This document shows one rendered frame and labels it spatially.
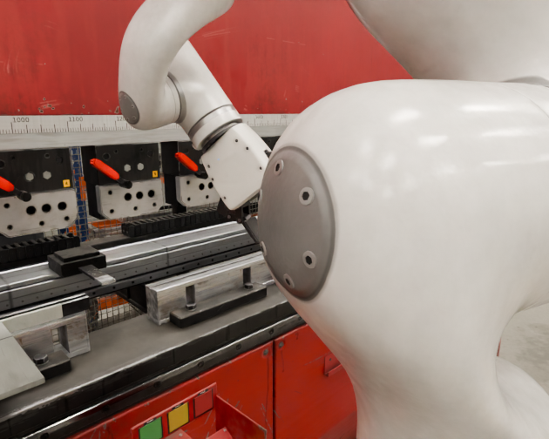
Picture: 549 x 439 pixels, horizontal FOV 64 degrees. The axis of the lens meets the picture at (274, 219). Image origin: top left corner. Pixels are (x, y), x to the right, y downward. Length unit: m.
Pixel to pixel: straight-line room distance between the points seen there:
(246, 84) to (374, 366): 1.09
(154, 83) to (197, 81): 0.09
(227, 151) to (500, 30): 0.45
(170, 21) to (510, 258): 0.51
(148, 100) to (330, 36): 0.96
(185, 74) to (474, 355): 0.58
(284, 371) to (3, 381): 0.81
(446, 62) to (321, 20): 1.18
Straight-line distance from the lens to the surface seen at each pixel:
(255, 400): 1.36
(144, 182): 1.06
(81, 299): 1.09
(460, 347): 0.18
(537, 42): 0.29
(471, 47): 0.29
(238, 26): 1.23
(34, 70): 0.98
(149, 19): 0.62
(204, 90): 0.68
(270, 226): 0.19
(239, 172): 0.65
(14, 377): 0.85
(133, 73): 0.62
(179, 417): 0.99
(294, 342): 1.39
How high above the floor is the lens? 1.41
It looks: 14 degrees down
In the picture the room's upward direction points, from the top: straight up
